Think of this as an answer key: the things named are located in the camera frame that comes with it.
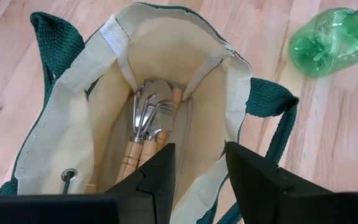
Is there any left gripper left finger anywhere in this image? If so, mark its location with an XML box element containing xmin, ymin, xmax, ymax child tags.
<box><xmin>104</xmin><ymin>143</ymin><xmax>177</xmax><ymax>224</ymax></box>

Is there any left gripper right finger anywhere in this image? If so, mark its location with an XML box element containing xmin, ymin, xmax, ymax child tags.
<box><xmin>225</xmin><ymin>141</ymin><xmax>332</xmax><ymax>224</ymax></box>

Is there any wood-handled hand fork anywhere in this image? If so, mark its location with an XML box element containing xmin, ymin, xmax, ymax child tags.
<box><xmin>137</xmin><ymin>102</ymin><xmax>176</xmax><ymax>169</ymax></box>

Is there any wood-handled three-prong cultivator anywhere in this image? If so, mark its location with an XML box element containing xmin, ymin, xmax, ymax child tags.
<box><xmin>116</xmin><ymin>84</ymin><xmax>171</xmax><ymax>185</ymax></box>

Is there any narrow wood-handled trowel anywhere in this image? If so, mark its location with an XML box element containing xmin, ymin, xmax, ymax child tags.
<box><xmin>171</xmin><ymin>86</ymin><xmax>185</xmax><ymax>110</ymax></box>

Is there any wide wood-handled trowel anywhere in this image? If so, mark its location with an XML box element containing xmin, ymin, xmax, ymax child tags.
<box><xmin>142</xmin><ymin>79</ymin><xmax>176</xmax><ymax>152</ymax></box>

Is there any cream green gardening bag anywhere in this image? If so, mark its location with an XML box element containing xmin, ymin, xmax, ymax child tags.
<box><xmin>0</xmin><ymin>2</ymin><xmax>300</xmax><ymax>224</ymax></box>

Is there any green plastic spray bottle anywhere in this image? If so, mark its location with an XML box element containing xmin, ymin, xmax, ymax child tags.
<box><xmin>288</xmin><ymin>0</ymin><xmax>358</xmax><ymax>78</ymax></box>

